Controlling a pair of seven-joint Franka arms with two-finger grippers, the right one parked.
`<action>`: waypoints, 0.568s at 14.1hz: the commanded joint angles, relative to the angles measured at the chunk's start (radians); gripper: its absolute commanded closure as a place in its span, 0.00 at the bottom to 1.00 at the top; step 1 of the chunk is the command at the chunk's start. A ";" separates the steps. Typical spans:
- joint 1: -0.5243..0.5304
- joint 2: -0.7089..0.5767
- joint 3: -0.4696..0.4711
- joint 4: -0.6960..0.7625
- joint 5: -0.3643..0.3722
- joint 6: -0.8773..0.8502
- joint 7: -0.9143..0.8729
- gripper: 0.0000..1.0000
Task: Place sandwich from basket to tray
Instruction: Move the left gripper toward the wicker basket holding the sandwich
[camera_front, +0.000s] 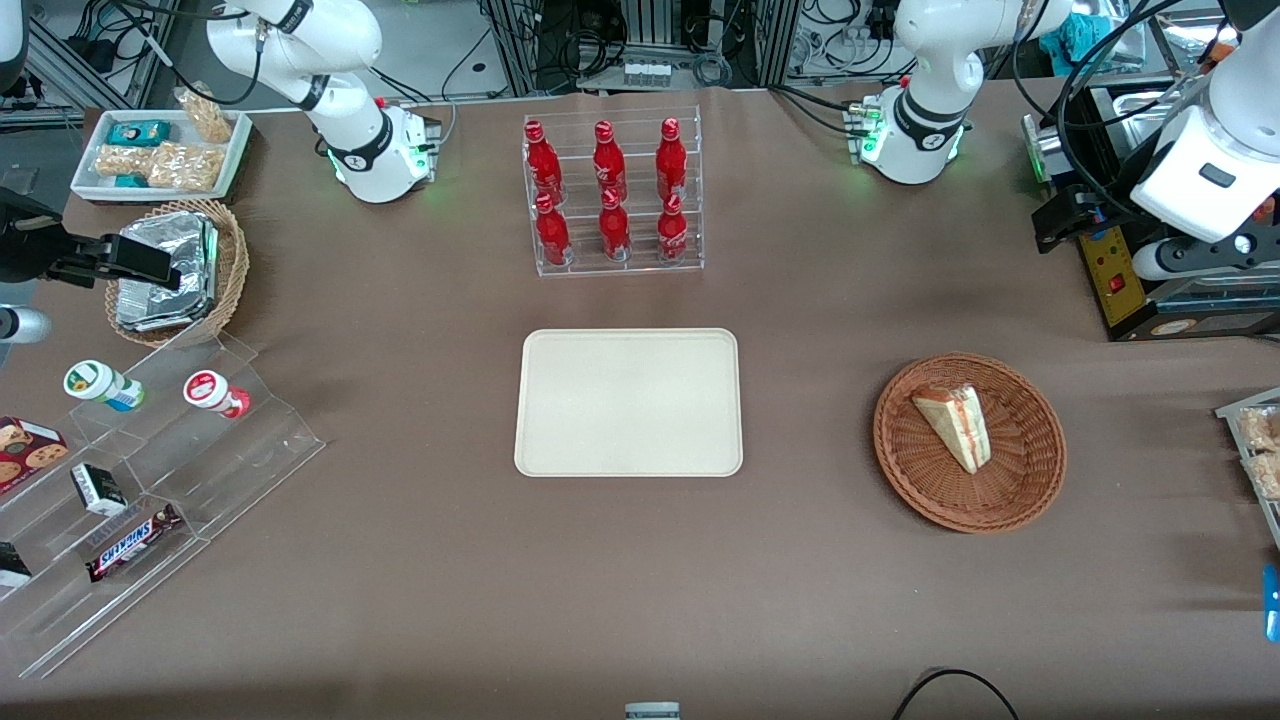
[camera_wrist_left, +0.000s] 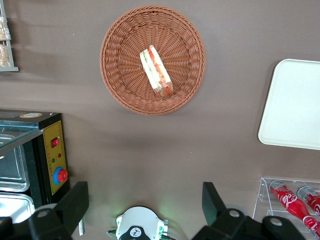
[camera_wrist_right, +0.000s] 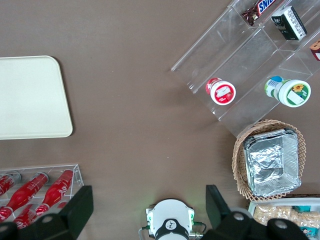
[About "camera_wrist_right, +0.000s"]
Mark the clear acrylic tiered stand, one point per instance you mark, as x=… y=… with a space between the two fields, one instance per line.
x=237 y=57

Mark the red cola bottle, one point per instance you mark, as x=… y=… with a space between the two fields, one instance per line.
x=22 y=192
x=56 y=190
x=62 y=205
x=6 y=183
x=26 y=216

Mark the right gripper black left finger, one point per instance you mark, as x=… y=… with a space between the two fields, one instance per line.
x=65 y=222

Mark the light wicker basket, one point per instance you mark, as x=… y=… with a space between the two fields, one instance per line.
x=239 y=160

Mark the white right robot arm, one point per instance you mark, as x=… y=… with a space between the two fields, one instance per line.
x=170 y=215

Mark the rice cracker pack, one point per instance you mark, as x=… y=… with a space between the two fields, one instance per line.
x=270 y=215
x=306 y=217

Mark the white snack tray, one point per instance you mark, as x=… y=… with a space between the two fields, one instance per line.
x=251 y=206

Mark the black white small carton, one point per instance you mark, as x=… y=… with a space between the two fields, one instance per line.
x=287 y=25

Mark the green white yogurt cup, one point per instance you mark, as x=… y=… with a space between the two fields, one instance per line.
x=295 y=92

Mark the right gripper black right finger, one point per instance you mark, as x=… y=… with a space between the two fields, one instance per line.
x=225 y=225

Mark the cream plastic tray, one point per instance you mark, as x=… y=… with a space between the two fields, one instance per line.
x=30 y=100

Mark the red strawberry yogurt cup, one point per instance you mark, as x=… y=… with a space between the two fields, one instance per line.
x=222 y=92

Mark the red cookie box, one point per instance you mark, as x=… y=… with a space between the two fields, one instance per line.
x=317 y=50

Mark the clear acrylic bottle rack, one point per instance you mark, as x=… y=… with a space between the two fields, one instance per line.
x=78 y=175

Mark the teal snack pack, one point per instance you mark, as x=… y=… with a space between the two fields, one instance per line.
x=302 y=208
x=308 y=231

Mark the Snickers chocolate bar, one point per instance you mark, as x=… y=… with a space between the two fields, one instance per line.
x=265 y=6

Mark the aluminium foil container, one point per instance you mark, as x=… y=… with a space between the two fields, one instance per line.
x=270 y=162

